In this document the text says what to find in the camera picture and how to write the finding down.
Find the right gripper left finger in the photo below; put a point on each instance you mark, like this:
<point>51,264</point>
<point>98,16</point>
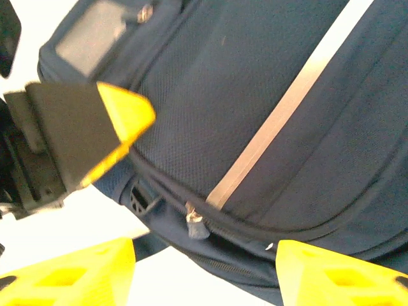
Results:
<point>95,280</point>

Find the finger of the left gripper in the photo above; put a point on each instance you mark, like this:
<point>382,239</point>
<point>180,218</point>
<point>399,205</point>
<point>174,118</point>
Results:
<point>79,127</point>

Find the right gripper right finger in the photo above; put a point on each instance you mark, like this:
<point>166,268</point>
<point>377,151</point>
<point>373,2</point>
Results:
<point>318,280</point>

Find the navy blue backpack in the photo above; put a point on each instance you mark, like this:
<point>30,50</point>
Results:
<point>255,79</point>

